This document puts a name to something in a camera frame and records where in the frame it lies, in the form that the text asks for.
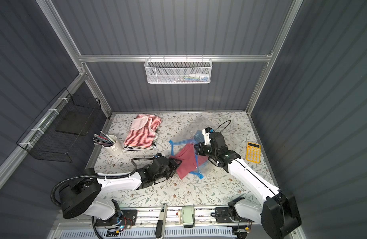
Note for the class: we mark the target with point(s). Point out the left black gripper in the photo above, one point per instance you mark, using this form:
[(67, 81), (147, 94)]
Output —
[(171, 167)]

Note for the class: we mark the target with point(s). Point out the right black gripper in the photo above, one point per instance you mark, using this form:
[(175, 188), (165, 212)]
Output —
[(203, 149)]

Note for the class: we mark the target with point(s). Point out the clear vacuum bag blue zipper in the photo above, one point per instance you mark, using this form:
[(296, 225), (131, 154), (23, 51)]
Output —
[(185, 135)]

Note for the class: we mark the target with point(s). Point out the maroon garment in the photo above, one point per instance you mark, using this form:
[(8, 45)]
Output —
[(190, 162)]

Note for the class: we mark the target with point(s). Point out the navy white striped tank top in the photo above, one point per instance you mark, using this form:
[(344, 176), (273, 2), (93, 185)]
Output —
[(135, 148)]

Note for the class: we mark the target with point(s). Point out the red white striped tank top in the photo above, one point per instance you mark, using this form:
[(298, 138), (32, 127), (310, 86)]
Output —
[(143, 130)]

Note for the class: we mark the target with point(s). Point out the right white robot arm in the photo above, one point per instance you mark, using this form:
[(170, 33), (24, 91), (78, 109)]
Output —
[(276, 210)]

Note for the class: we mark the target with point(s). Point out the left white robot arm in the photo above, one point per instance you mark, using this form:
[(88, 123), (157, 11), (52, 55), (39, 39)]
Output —
[(83, 194)]

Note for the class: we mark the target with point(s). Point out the light blue garment in bag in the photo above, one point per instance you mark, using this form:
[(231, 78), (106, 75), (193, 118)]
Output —
[(198, 136)]

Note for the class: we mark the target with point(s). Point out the yellow calculator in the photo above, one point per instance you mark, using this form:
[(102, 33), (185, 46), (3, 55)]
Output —
[(253, 152)]

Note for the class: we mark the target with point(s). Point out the white mug pen holder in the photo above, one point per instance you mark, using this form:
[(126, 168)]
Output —
[(117, 148)]

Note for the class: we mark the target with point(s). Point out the pale green box device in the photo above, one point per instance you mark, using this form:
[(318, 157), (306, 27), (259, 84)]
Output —
[(186, 216)]

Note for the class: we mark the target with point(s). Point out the pens in mug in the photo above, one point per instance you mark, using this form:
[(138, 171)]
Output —
[(103, 140)]

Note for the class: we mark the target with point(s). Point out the black white handheld tool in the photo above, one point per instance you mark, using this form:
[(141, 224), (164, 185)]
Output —
[(160, 228)]

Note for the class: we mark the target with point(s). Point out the markers in white basket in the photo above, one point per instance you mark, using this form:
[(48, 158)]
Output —
[(191, 78)]

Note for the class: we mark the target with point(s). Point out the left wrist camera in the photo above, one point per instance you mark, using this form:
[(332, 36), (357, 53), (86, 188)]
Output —
[(157, 155)]

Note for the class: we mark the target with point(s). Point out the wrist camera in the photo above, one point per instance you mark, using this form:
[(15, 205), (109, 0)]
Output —
[(206, 134), (157, 155)]

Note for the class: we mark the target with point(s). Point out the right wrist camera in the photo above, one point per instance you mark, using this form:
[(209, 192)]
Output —
[(206, 134)]

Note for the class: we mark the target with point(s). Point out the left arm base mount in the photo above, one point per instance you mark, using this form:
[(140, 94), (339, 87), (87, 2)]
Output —
[(124, 218)]

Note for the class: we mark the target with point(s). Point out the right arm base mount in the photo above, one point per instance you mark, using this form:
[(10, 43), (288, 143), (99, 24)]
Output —
[(223, 215)]

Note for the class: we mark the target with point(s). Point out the white wire mesh basket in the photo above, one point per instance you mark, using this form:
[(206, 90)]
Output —
[(157, 72)]

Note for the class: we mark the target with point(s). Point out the black wire mesh basket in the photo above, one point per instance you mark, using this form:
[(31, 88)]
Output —
[(60, 133)]

